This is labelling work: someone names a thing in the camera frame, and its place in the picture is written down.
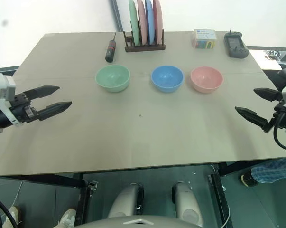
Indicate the pink bowl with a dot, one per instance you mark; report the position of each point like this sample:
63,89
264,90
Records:
206,79

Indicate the dark vertical post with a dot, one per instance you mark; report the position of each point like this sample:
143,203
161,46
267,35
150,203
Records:
117,16

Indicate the pink plate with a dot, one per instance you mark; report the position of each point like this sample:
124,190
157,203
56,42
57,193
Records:
157,21
142,21

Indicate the clear box of colourful cards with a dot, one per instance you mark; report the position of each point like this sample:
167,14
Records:
204,39

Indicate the dark wooden plate rack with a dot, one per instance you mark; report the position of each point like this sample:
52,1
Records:
145,47

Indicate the blue checkered trouser leg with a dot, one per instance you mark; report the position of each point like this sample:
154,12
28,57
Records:
273,171

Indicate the silver left robot leg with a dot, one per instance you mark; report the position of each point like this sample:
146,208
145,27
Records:
126,200

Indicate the black yellow shoe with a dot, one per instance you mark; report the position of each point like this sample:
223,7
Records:
248,180

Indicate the black metal table frame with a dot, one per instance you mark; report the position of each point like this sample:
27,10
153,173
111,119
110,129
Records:
62,181

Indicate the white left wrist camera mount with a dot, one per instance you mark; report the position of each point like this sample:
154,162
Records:
4,89

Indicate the blue bowl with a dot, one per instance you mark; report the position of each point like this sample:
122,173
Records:
167,78

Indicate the silver robot torso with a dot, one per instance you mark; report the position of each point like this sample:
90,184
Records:
109,223

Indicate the green plate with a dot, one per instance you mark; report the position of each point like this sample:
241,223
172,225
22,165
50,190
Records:
134,23

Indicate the green bowl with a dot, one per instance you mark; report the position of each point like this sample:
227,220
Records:
112,78

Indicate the white sneaker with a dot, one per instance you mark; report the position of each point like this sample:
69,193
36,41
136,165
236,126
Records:
13,215
68,218

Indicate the black red screwdriver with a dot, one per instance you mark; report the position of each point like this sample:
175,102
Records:
110,51

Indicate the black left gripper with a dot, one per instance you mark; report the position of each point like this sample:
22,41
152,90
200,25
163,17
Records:
23,109

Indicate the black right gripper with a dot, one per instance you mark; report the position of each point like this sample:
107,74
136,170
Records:
281,114

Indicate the silver right robot leg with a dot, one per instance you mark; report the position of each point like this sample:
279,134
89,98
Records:
187,204

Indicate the silver robot leg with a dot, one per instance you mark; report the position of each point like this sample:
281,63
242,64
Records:
126,200
187,204

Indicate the black handheld remote controller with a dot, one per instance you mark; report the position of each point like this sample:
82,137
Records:
235,45

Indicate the blue plate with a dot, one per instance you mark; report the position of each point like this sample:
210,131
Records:
149,21

